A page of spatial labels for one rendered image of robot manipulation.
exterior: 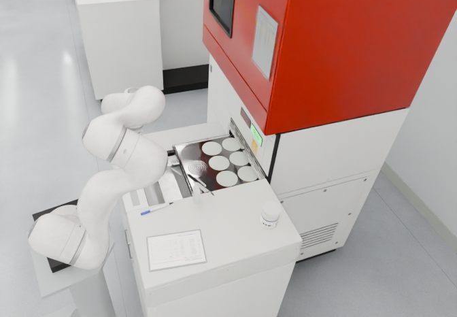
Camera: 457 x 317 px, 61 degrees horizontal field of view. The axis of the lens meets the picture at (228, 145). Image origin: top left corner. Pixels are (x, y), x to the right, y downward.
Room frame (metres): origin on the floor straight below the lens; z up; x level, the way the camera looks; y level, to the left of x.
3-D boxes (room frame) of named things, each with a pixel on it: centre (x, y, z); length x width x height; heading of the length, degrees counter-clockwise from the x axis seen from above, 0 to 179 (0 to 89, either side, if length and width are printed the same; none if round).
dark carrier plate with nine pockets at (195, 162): (1.34, 0.04, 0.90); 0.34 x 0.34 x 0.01; 25
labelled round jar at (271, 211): (0.96, -0.19, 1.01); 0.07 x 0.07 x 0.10
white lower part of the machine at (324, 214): (1.72, -0.33, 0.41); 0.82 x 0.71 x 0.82; 25
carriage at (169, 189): (1.21, 0.27, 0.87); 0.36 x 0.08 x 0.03; 25
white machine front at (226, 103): (1.58, -0.02, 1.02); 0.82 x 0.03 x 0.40; 25
